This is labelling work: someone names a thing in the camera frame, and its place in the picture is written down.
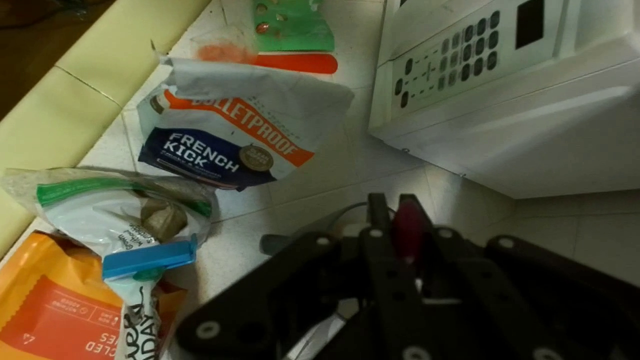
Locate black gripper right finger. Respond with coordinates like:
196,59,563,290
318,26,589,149
398,193,640,360

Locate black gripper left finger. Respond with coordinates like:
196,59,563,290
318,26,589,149
176,193,428,360

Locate red spoon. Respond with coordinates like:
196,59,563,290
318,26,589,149
390,199,428,266

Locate blue bag clip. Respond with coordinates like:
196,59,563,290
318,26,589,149
100,238,201,283

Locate white bag with script print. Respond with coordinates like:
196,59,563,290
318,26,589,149
109,276,168,360

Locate white orange coffee bag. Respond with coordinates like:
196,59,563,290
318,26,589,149
136,56,356,194

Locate clear zip bag green seal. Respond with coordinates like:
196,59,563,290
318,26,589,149
2,167,218,259

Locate white microwave oven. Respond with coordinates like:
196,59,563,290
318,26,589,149
367,0,640,200

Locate orange snack bag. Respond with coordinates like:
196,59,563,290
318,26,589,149
0,230,129,360

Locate orange red flat utensil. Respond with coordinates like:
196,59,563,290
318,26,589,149
196,43,341,77

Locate green sponge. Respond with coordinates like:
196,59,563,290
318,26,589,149
250,0,339,55

